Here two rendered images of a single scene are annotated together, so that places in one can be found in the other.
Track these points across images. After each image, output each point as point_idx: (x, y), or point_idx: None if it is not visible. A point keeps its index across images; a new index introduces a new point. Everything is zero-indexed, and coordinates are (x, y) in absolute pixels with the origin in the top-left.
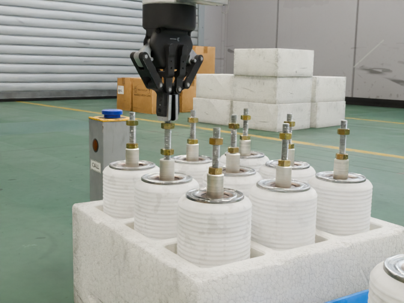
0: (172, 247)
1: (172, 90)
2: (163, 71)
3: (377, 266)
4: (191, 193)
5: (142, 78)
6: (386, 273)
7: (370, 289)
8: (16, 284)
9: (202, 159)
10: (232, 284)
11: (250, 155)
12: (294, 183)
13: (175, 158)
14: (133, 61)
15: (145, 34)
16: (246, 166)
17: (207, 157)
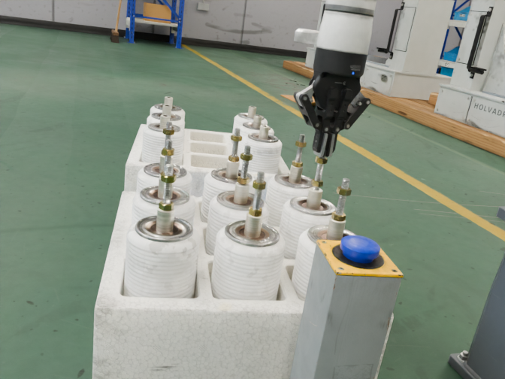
0: None
1: None
2: (337, 110)
3: (274, 144)
4: (309, 184)
5: (355, 120)
6: (277, 141)
7: (278, 150)
8: None
9: (237, 230)
10: None
11: (155, 227)
12: (219, 174)
13: (271, 240)
14: (366, 105)
15: (359, 81)
16: (219, 199)
17: (228, 231)
